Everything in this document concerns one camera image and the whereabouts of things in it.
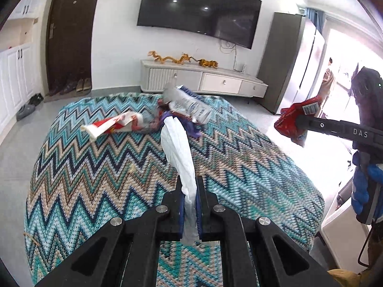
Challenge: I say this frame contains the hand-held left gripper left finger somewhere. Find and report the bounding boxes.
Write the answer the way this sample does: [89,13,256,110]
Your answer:
[34,176,184,287]

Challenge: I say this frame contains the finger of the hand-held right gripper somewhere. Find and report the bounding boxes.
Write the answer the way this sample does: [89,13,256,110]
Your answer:
[295,115,354,140]

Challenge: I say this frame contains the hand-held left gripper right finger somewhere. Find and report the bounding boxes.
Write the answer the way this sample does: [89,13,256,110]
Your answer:
[196,177,342,287]

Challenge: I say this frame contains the red snack packet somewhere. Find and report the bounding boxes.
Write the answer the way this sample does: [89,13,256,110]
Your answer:
[274,95,323,148]

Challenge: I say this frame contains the white plastic bag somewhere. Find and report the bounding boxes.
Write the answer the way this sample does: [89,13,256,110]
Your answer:
[161,116,199,243]

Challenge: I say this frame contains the purple wrapper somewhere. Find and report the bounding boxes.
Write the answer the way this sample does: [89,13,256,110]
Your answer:
[158,110,205,139]

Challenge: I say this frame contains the clear plastic bag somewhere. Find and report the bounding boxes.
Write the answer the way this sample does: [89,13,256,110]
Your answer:
[140,112,164,134]

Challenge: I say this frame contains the white waste bin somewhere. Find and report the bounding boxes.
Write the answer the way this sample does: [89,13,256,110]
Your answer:
[320,173,373,276]

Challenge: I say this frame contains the person's right hand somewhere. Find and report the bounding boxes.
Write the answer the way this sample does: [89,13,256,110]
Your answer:
[351,152,383,216]

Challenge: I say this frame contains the grey steel refrigerator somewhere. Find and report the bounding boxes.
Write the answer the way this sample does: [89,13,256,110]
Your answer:
[258,12,326,115]

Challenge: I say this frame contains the zigzag patterned knitted blanket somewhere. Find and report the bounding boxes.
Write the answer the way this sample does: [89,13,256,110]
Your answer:
[25,92,325,287]

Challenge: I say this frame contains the blue curtain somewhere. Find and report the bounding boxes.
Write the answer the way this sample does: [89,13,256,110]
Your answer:
[305,7,326,33]

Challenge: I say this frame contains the white blue milk carton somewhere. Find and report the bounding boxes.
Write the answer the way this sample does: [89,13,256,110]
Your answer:
[163,84,214,124]

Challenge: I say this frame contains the red white snack wrapper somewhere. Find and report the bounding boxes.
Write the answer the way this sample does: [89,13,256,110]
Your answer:
[81,110,150,142]

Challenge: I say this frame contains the golden tiger figurine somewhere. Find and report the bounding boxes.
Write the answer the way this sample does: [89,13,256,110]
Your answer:
[196,59,219,69]

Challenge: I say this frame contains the white television cabinet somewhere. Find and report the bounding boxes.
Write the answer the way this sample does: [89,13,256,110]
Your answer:
[140,59,269,99]

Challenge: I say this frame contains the golden dragon figurine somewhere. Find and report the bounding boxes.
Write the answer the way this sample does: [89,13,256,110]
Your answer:
[175,53,195,66]
[148,51,177,65]

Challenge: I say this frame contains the person's mustard clothing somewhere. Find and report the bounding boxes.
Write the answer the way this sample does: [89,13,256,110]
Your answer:
[326,267,383,287]

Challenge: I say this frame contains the black slippers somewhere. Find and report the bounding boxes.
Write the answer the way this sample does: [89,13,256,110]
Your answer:
[28,93,45,106]

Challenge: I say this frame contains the grey slippers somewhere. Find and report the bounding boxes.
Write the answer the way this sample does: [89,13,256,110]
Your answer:
[16,103,36,121]

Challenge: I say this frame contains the dark brown entrance door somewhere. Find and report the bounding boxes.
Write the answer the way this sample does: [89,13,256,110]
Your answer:
[45,0,104,96]

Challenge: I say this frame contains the white built-in cabinet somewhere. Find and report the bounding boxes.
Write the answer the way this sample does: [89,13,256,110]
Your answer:
[0,0,45,138]

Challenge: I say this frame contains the black cable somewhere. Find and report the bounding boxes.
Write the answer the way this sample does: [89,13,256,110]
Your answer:
[220,39,243,72]

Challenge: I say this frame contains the black wall television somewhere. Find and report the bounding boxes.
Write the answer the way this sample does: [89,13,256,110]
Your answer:
[137,0,262,50]

